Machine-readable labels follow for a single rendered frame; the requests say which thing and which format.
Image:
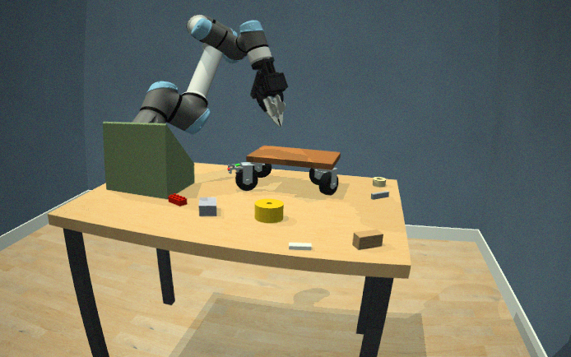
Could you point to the red toy brick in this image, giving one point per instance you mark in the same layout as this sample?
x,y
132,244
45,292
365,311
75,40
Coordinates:
x,y
176,199

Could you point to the grey rectangular bar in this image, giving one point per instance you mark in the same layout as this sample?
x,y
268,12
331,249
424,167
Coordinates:
x,y
378,195

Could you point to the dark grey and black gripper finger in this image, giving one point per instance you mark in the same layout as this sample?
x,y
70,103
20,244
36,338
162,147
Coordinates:
x,y
268,107
280,105

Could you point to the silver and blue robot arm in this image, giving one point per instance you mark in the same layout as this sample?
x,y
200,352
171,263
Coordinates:
x,y
188,111

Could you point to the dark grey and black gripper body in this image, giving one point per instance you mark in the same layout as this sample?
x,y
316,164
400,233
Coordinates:
x,y
275,83

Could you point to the brown wooden block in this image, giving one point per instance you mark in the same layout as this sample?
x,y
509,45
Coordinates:
x,y
367,239

